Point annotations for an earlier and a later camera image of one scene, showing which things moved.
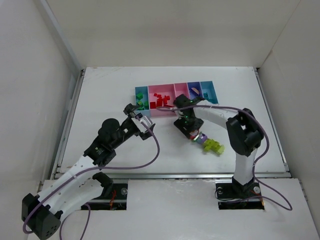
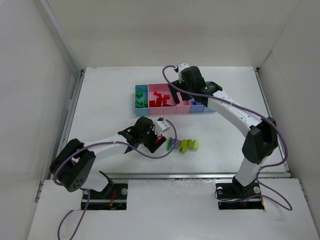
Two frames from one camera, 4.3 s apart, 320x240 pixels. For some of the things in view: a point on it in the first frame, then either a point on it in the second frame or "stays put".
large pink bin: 163,90 stays put
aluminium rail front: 195,176 stays put
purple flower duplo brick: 202,138 → 175,142
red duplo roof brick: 169,105 stays put
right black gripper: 186,127 → 179,87
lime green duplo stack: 213,145 → 188,145
